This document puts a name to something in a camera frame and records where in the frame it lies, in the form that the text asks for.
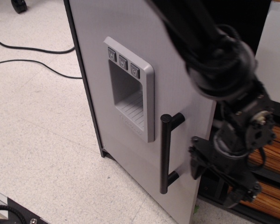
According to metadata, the upper wooden drawer basket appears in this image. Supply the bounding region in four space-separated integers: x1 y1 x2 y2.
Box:
249 125 280 172

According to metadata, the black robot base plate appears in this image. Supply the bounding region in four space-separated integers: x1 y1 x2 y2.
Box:
0 193 49 224

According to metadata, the black floor cable lower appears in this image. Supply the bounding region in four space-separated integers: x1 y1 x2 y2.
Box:
0 59 83 79

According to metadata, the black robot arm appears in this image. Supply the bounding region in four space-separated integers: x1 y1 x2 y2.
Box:
148 0 275 208

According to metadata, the grey water dispenser panel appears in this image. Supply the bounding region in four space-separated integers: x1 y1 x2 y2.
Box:
104 36 155 143

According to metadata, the black floor cable upper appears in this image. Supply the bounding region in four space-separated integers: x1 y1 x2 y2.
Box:
0 36 76 55

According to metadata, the grey toy fridge door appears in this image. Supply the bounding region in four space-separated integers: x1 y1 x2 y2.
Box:
64 0 215 224

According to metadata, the white counter top panel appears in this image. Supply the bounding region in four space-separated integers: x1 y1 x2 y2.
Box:
256 1 280 103

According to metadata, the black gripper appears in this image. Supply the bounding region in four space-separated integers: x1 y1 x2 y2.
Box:
189 129 262 208

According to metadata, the black bar door handle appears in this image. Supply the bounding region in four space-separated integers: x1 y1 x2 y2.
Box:
160 112 185 195

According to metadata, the black floor cable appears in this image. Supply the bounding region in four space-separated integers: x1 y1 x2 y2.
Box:
0 59 83 79
0 36 76 55

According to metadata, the black fridge cabinet frame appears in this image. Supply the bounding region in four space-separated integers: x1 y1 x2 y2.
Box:
64 0 280 224

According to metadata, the black caster wheel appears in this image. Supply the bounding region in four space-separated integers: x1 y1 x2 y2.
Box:
11 0 28 14

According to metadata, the green toy pear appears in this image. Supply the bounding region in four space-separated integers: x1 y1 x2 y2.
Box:
193 205 199 214

